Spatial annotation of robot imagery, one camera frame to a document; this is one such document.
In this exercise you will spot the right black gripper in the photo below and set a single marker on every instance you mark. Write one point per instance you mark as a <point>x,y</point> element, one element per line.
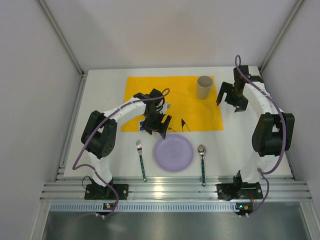
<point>232,97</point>

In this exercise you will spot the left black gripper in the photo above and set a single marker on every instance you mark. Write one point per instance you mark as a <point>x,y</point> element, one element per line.
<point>155,125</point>

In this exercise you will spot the fork with green handle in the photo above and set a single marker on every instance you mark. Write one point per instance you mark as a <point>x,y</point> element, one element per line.
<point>140,150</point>

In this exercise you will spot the purple plastic plate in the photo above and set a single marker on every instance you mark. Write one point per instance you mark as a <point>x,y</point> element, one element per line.
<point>174,153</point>

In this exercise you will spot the beige paper cup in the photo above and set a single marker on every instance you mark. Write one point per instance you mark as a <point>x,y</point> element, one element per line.
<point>204,85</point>

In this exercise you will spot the yellow cloth placemat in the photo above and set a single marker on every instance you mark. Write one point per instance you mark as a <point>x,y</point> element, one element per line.
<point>189,114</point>

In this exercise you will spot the spoon with green handle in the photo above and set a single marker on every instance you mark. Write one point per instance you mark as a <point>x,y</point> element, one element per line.
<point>202,151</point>

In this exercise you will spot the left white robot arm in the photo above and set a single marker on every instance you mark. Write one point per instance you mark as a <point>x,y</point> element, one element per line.
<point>99,135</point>

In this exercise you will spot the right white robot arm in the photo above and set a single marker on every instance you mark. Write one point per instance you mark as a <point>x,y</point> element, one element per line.
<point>271,137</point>

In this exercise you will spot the perforated cable duct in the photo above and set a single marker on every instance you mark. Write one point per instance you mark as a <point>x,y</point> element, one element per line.
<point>151,207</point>

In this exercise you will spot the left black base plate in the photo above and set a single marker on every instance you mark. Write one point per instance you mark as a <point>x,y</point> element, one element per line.
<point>120,191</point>

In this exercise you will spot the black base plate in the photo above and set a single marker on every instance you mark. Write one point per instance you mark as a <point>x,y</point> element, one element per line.
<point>244,191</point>
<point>120,191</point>

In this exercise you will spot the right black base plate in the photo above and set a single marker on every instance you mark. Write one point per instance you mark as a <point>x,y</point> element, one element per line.
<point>244,191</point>

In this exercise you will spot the aluminium front rail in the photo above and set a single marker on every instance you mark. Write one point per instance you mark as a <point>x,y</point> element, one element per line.
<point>281,189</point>

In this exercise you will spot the right aluminium frame post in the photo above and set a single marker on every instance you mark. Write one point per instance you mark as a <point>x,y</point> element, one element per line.
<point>298,4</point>

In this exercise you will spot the aluminium frame post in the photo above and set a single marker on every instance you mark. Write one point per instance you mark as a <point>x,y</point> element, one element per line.
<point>60,35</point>
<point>298,4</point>

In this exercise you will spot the left aluminium frame post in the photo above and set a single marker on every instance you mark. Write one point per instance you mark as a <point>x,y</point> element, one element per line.
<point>60,35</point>

